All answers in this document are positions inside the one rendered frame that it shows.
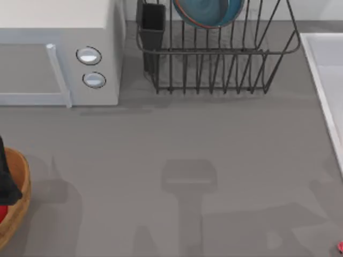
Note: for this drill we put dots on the small red object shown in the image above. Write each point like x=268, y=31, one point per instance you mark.
x=340, y=246

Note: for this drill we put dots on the small microwave knob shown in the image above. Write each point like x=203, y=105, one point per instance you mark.
x=94, y=79

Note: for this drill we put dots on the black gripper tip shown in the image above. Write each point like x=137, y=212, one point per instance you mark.
x=6, y=184

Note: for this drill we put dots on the large microwave knob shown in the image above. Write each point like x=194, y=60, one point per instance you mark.
x=88, y=55

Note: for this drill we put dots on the pale microwave oven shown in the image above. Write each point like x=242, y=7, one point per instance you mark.
x=105, y=16

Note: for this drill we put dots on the black cutlery holder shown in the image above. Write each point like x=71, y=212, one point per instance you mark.
x=151, y=24

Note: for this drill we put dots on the wooden bowl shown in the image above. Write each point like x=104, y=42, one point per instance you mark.
x=20, y=192

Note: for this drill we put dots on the blue plate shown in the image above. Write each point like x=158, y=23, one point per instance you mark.
x=209, y=13

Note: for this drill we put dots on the red apple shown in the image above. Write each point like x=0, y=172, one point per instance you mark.
x=2, y=212

